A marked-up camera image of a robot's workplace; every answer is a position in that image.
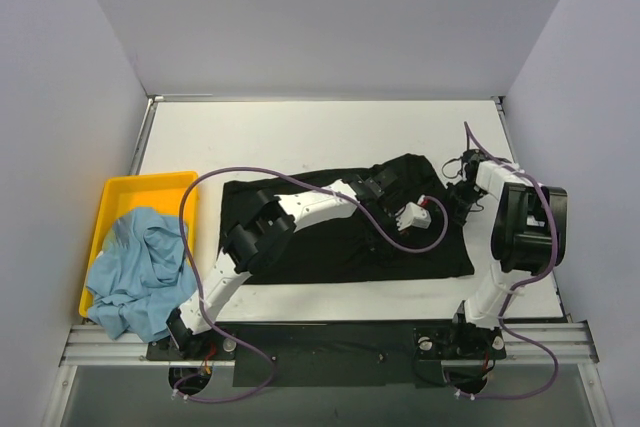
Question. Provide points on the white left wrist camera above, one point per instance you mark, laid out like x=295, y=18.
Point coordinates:
x=414, y=215

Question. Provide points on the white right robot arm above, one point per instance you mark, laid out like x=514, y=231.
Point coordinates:
x=528, y=240

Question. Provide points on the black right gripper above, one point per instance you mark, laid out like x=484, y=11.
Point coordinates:
x=460, y=195

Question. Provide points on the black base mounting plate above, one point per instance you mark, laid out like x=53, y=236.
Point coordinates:
x=425, y=353

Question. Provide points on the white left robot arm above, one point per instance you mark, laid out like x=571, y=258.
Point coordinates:
x=259, y=236

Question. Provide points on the black t shirt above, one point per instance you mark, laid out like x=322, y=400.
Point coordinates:
x=351, y=250

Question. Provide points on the aluminium front rail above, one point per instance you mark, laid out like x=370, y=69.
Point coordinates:
x=571, y=343

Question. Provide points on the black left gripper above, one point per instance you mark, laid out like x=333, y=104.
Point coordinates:
x=395, y=208

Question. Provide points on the yellow plastic bin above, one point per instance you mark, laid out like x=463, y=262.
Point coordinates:
x=162, y=192

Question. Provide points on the light blue t shirt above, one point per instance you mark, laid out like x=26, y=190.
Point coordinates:
x=139, y=276

